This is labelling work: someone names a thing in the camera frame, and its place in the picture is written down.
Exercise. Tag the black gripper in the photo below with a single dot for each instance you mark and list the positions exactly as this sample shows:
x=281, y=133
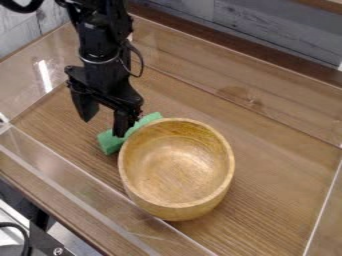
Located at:
x=102, y=84

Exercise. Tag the green rectangular block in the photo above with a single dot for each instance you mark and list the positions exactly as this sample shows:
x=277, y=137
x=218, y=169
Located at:
x=111, y=143

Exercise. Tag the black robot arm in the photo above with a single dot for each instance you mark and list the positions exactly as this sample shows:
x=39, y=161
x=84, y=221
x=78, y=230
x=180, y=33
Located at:
x=103, y=25

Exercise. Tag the brown wooden bowl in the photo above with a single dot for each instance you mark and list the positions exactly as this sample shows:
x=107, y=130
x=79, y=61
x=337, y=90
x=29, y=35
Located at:
x=176, y=167

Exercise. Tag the clear acrylic enclosure wall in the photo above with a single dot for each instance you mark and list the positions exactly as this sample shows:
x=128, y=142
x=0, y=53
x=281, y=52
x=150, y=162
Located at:
x=278, y=113

